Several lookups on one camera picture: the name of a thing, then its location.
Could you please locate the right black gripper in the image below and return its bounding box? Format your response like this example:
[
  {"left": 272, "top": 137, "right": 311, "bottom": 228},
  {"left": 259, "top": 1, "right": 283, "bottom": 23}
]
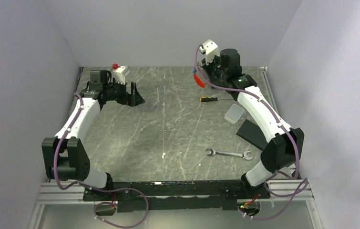
[{"left": 201, "top": 53, "right": 228, "bottom": 83}]

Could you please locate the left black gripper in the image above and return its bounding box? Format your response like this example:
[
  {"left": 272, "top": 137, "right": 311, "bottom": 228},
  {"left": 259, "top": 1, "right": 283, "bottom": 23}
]
[{"left": 103, "top": 78, "right": 145, "bottom": 107}]

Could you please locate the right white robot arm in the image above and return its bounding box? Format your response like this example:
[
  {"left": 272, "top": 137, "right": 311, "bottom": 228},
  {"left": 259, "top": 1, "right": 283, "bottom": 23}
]
[{"left": 195, "top": 44, "right": 304, "bottom": 198}]

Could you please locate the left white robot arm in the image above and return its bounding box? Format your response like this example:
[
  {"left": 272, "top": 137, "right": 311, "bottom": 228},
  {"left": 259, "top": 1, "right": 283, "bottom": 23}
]
[{"left": 41, "top": 66, "right": 145, "bottom": 200}]

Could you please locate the yellow black screwdriver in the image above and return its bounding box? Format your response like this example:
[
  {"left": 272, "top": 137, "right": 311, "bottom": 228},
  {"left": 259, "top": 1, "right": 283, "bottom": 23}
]
[{"left": 200, "top": 96, "right": 233, "bottom": 103}]

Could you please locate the black flat plate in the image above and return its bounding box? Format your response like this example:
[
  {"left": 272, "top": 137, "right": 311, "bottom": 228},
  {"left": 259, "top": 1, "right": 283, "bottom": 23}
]
[{"left": 236, "top": 119, "right": 267, "bottom": 150}]

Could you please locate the silver combination wrench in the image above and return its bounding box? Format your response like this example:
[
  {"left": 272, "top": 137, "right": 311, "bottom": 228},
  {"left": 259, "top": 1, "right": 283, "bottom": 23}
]
[{"left": 206, "top": 148, "right": 253, "bottom": 160}]

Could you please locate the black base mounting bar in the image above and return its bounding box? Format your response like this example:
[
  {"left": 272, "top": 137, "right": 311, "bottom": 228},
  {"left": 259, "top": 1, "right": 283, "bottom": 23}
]
[{"left": 83, "top": 179, "right": 270, "bottom": 213}]

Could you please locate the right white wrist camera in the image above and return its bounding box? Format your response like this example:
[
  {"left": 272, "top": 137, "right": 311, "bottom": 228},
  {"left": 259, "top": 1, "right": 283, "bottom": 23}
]
[{"left": 199, "top": 39, "right": 220, "bottom": 65}]

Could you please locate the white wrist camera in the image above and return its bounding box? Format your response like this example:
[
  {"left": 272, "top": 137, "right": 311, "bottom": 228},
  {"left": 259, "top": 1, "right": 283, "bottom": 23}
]
[
  {"left": 111, "top": 63, "right": 131, "bottom": 85},
  {"left": 199, "top": 39, "right": 220, "bottom": 65}
]

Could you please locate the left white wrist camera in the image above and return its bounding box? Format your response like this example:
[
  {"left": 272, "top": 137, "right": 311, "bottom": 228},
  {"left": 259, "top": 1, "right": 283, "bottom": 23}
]
[{"left": 111, "top": 63, "right": 131, "bottom": 85}]

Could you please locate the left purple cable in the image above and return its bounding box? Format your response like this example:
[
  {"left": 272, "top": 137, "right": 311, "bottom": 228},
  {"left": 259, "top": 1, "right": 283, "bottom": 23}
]
[{"left": 53, "top": 92, "right": 149, "bottom": 229}]

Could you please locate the aluminium frame rail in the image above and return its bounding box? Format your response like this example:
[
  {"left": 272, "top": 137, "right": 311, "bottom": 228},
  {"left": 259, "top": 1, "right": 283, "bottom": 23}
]
[{"left": 28, "top": 180, "right": 323, "bottom": 229}]

